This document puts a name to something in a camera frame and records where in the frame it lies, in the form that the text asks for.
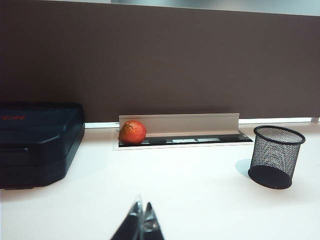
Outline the white cable tray flap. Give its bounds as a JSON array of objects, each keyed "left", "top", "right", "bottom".
[{"left": 118, "top": 111, "right": 241, "bottom": 137}]

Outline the orange round fruit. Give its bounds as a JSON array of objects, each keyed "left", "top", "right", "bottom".
[{"left": 118, "top": 119, "right": 147, "bottom": 145}]

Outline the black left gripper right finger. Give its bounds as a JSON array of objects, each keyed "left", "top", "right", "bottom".
[{"left": 143, "top": 201, "right": 166, "bottom": 240}]

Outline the dark blue tool case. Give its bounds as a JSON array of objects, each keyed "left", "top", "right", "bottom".
[{"left": 0, "top": 101, "right": 86, "bottom": 191}]

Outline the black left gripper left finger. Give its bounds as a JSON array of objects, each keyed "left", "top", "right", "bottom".
[{"left": 109, "top": 194, "right": 145, "bottom": 240}]

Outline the black desk cable tray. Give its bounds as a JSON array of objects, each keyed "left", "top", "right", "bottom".
[{"left": 112, "top": 133, "right": 254, "bottom": 151}]

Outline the brown desk partition panel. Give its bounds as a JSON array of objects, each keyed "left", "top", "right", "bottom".
[{"left": 0, "top": 0, "right": 320, "bottom": 124}]

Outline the black mesh basket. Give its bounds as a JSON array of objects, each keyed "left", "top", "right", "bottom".
[{"left": 247, "top": 124, "right": 306, "bottom": 190}]

